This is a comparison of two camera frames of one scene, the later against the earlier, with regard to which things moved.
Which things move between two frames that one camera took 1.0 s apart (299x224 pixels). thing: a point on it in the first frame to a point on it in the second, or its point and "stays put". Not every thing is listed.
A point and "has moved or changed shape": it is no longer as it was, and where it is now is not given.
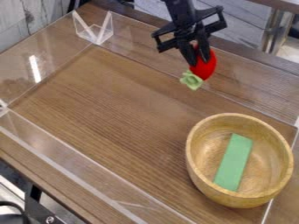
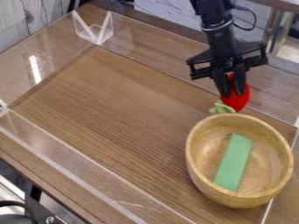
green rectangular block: x=233 y=162 stays put
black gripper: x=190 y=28 to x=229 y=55
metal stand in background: x=277 y=30 stays put
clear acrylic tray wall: x=109 y=185 stays put
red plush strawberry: x=202 y=69 has moved or changed shape
